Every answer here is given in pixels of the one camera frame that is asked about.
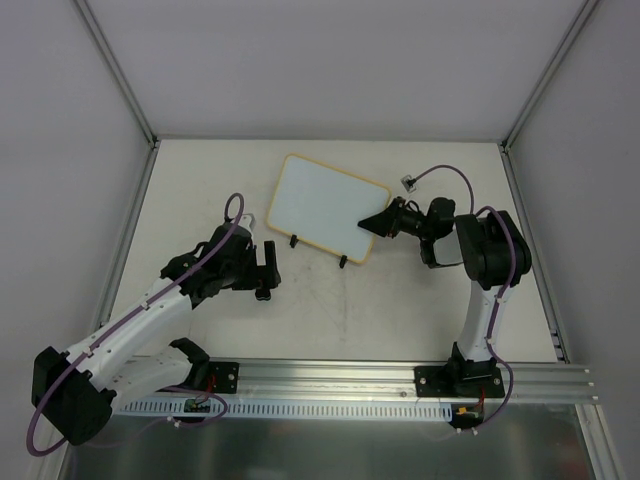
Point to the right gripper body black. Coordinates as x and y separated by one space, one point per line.
394 218

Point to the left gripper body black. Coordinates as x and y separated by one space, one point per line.
269 267

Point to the yellow framed whiteboard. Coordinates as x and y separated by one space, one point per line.
321 206

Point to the blue whiteboard eraser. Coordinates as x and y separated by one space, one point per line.
263 294

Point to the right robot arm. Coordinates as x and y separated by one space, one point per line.
495 257

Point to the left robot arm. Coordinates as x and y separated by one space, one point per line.
78 389

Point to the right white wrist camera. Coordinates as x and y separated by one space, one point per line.
409 183

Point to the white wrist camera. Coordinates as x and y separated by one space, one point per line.
409 183
247 223

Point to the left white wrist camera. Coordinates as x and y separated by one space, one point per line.
247 223

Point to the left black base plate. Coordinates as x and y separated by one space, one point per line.
221 377

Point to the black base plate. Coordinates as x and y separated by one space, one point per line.
438 381
221 377

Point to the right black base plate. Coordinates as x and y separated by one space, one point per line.
438 381

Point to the white slotted cable duct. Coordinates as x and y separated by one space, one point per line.
253 408

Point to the aluminium front rail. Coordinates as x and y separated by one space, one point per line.
530 383

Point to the left aluminium frame post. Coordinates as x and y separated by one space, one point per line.
106 53

